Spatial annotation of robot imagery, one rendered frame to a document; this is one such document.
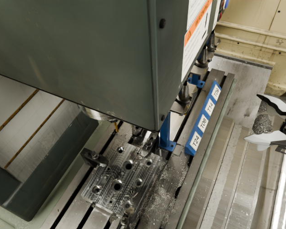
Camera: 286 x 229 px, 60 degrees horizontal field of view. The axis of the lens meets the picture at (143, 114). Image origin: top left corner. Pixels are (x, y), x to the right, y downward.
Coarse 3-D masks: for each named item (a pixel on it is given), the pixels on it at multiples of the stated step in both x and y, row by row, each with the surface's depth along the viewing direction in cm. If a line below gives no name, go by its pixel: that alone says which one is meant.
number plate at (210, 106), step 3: (210, 102) 129; (207, 105) 127; (210, 105) 128; (213, 105) 130; (207, 108) 127; (210, 108) 128; (213, 108) 130; (207, 111) 126; (210, 111) 128; (210, 114) 127
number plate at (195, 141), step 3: (195, 132) 117; (195, 135) 117; (198, 135) 119; (192, 138) 116; (195, 138) 117; (198, 138) 118; (192, 141) 115; (195, 141) 116; (198, 141) 118; (192, 144) 115; (195, 144) 116; (198, 144) 118; (192, 147) 115; (195, 147) 116; (195, 150) 116
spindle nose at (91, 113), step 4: (80, 108) 63; (84, 108) 60; (88, 108) 59; (84, 112) 63; (88, 112) 61; (92, 112) 60; (96, 112) 59; (92, 116) 62; (96, 116) 61; (100, 116) 61; (104, 116) 61; (108, 116) 61
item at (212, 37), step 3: (213, 33) 107; (210, 36) 108; (213, 36) 108; (207, 39) 110; (210, 39) 109; (213, 39) 109; (207, 42) 111; (210, 42) 110; (213, 42) 110; (207, 45) 111; (210, 45) 111; (213, 45) 111
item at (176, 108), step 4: (176, 104) 95; (180, 104) 95; (184, 104) 95; (172, 108) 94; (176, 108) 94; (180, 108) 94; (184, 108) 94; (176, 112) 93; (180, 112) 93; (184, 112) 93
